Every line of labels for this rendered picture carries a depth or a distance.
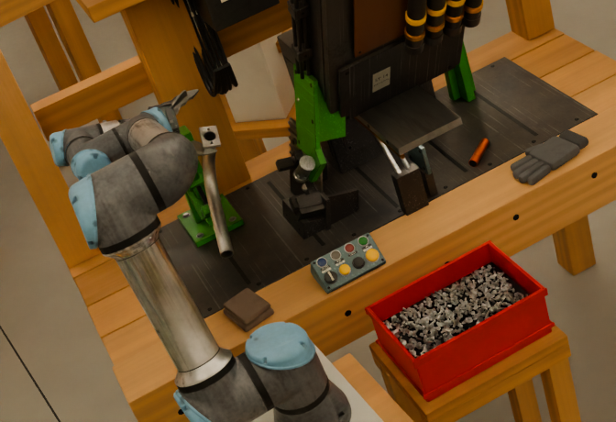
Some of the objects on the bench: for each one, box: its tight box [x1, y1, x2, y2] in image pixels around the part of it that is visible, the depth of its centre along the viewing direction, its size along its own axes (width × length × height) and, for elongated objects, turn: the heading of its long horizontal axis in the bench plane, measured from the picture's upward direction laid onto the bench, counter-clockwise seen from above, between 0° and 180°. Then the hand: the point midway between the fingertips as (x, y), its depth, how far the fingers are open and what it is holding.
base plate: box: [159, 57, 598, 319], centre depth 278 cm, size 42×110×2 cm, turn 136°
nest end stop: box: [295, 205, 325, 222], centre depth 262 cm, size 4×7×6 cm, turn 136°
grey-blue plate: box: [407, 145, 438, 197], centre depth 262 cm, size 10×2×14 cm, turn 46°
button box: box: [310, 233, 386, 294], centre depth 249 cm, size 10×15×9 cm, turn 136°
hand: (208, 121), depth 251 cm, fingers open, 14 cm apart
